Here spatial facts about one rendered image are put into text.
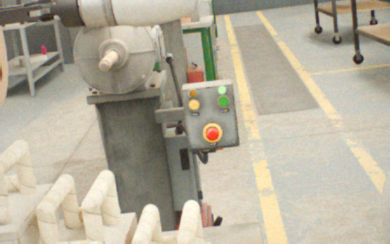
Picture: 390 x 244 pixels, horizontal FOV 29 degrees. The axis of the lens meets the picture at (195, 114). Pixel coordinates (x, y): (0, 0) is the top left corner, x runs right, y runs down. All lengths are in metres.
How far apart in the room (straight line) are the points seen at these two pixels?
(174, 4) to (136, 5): 0.06
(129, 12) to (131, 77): 1.06
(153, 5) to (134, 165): 1.34
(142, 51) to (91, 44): 0.16
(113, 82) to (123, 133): 0.25
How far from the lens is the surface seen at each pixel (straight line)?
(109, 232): 1.51
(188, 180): 2.62
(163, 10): 1.31
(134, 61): 2.35
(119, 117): 2.55
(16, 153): 1.47
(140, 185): 2.61
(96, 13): 1.33
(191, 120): 2.36
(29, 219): 1.43
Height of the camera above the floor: 1.53
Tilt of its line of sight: 12 degrees down
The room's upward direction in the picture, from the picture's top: 7 degrees counter-clockwise
